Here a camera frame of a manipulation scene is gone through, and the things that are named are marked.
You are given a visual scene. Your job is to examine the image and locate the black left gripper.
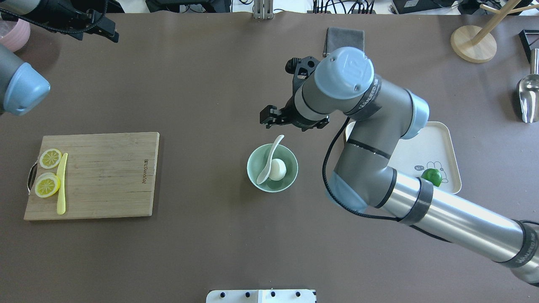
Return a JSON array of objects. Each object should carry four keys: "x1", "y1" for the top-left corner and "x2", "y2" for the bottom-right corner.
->
[{"x1": 21, "y1": 0, "x2": 120, "y2": 43}]

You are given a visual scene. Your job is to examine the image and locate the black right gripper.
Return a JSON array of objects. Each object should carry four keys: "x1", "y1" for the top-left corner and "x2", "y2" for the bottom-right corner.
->
[{"x1": 259, "y1": 95, "x2": 329, "y2": 132}]

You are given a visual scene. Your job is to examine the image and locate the white steamed bun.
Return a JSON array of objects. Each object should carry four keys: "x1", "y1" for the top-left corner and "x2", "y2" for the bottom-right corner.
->
[{"x1": 268, "y1": 158, "x2": 287, "y2": 181}]

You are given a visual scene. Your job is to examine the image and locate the white ceramic spoon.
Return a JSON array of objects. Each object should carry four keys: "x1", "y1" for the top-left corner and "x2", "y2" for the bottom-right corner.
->
[{"x1": 256, "y1": 134, "x2": 285, "y2": 185}]

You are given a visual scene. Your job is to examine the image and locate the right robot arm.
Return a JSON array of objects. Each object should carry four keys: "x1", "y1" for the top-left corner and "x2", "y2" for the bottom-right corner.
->
[{"x1": 260, "y1": 47, "x2": 539, "y2": 287}]

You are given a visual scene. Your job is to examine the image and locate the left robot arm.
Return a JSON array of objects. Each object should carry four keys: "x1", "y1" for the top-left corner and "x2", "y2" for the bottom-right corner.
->
[{"x1": 0, "y1": 0, "x2": 119, "y2": 116}]

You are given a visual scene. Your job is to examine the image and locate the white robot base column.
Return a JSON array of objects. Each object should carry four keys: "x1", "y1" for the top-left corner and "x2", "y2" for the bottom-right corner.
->
[{"x1": 205, "y1": 288, "x2": 318, "y2": 303}]

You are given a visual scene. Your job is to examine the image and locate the light green ceramic bowl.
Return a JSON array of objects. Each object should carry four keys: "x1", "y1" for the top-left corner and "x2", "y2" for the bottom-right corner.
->
[{"x1": 246, "y1": 144, "x2": 299, "y2": 192}]

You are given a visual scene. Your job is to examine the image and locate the pink ribbed bowl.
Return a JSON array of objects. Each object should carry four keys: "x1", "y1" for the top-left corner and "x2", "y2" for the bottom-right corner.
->
[{"x1": 0, "y1": 19, "x2": 31, "y2": 52}]

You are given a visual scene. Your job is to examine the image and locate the grey folded cloth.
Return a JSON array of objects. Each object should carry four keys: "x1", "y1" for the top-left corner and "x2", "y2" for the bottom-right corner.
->
[{"x1": 322, "y1": 27, "x2": 365, "y2": 57}]

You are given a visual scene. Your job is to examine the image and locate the wooden cutting board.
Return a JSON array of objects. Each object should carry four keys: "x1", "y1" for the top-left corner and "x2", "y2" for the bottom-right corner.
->
[{"x1": 24, "y1": 132, "x2": 160, "y2": 221}]

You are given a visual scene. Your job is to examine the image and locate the cream rabbit tray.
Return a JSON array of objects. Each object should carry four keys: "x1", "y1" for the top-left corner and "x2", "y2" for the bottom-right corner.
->
[{"x1": 344, "y1": 121, "x2": 462, "y2": 195}]

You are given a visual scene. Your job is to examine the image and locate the green lime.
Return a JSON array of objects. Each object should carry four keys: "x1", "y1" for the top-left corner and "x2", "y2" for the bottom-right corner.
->
[{"x1": 420, "y1": 168, "x2": 443, "y2": 187}]

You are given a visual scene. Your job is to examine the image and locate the yellow plastic knife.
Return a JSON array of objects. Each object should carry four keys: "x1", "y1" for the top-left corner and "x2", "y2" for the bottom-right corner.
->
[{"x1": 56, "y1": 153, "x2": 69, "y2": 215}]

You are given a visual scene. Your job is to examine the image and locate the wooden mug tree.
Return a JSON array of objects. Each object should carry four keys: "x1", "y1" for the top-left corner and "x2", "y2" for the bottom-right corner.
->
[{"x1": 450, "y1": 0, "x2": 539, "y2": 64}]

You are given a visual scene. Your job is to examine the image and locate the metal scoop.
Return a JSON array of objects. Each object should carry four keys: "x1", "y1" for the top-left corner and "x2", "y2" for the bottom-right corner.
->
[{"x1": 518, "y1": 48, "x2": 539, "y2": 123}]

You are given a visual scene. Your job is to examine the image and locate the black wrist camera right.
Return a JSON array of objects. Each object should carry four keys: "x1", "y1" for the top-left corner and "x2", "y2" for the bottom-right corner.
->
[{"x1": 285, "y1": 56, "x2": 320, "y2": 95}]

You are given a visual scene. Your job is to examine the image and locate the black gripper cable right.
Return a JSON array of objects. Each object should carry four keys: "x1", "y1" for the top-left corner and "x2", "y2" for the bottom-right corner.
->
[{"x1": 322, "y1": 116, "x2": 451, "y2": 243}]

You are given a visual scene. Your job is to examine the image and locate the lemon slice near handle top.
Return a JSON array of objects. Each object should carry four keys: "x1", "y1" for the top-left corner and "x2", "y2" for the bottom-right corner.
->
[{"x1": 39, "y1": 148, "x2": 62, "y2": 169}]

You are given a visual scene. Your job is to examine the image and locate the lemon slice handle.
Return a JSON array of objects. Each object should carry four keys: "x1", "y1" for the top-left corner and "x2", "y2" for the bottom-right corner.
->
[
  {"x1": 34, "y1": 173, "x2": 61, "y2": 198},
  {"x1": 39, "y1": 148, "x2": 62, "y2": 169}
]

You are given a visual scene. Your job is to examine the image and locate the lemon slice near handle bottom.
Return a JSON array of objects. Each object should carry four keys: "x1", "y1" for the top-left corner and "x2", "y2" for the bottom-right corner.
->
[{"x1": 34, "y1": 173, "x2": 61, "y2": 198}]

